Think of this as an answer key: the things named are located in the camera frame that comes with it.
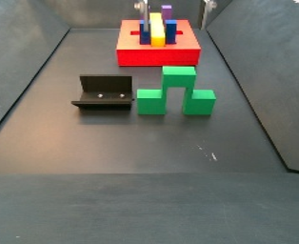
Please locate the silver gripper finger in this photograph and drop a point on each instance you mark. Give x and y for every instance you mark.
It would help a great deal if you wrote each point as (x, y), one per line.
(142, 6)
(210, 5)

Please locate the green arch block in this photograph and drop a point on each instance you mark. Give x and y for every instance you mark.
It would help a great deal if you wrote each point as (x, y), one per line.
(198, 101)

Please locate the red board base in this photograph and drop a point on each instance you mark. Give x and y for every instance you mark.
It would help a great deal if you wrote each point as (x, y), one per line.
(135, 55)

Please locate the purple arch block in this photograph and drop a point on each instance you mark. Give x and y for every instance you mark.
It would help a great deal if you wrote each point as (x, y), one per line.
(167, 12)

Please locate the blue arch block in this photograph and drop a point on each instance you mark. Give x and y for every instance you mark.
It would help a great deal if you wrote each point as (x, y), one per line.
(170, 25)

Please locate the yellow bar block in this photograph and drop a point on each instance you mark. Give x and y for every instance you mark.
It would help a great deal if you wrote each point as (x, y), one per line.
(158, 30)

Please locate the black angle bracket holder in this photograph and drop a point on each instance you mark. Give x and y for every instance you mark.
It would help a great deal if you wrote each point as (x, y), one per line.
(106, 91)

